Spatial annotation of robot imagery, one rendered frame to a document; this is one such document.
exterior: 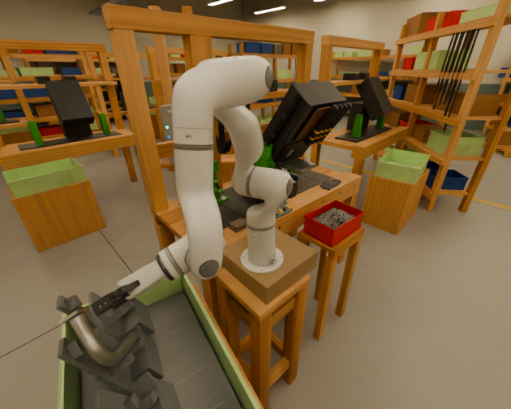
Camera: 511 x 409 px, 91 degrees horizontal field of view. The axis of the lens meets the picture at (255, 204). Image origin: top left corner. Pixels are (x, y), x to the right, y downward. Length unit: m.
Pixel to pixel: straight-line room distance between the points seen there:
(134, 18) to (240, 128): 0.95
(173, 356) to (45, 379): 1.39
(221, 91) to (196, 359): 0.81
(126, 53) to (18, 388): 2.03
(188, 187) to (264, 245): 0.52
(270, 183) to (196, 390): 0.67
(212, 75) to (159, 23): 1.02
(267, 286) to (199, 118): 0.68
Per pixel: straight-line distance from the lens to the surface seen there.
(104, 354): 0.76
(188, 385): 0.95
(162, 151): 1.71
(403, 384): 2.07
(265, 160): 1.62
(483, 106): 3.94
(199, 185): 0.58
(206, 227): 0.56
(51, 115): 8.20
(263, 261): 1.07
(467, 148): 4.02
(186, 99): 0.57
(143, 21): 1.58
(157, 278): 0.65
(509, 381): 2.42
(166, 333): 1.06
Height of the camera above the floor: 1.68
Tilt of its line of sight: 29 degrees down
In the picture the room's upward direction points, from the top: 1 degrees counter-clockwise
